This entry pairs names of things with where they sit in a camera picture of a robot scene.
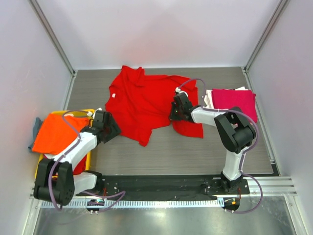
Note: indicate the dark red t-shirt in bin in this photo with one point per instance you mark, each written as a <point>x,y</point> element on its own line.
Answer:
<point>80,167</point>

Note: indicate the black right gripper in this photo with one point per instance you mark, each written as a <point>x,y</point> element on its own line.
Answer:
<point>177,112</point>

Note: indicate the grey t-shirt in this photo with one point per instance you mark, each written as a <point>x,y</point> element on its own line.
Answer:
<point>35,130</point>

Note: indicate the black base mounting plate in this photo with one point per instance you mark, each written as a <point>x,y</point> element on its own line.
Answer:
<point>167,187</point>

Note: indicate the orange t-shirt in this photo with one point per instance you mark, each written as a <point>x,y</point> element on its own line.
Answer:
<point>57,133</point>

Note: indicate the aluminium frame post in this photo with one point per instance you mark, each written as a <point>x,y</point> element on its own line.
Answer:
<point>279,9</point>
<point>50,32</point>

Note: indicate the left aluminium frame post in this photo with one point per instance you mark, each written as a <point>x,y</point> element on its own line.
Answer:
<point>50,32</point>

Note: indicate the folded magenta t-shirt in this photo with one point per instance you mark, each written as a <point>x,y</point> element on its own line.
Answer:
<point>244,99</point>

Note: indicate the right aluminium frame post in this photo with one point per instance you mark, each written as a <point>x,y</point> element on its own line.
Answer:
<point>279,9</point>

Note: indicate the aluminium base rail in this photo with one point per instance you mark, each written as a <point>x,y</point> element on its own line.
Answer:
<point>274,186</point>

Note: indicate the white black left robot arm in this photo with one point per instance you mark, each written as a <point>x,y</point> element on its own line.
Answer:
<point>63,164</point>

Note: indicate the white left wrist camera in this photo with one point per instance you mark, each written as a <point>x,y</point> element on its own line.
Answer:
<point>91,113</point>

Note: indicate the white slotted cable duct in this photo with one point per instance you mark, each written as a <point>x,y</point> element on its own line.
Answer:
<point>89,203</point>

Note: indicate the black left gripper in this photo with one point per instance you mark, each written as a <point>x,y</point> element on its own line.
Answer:
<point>115,130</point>

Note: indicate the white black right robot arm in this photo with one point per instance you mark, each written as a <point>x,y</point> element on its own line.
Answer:
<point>236,130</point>

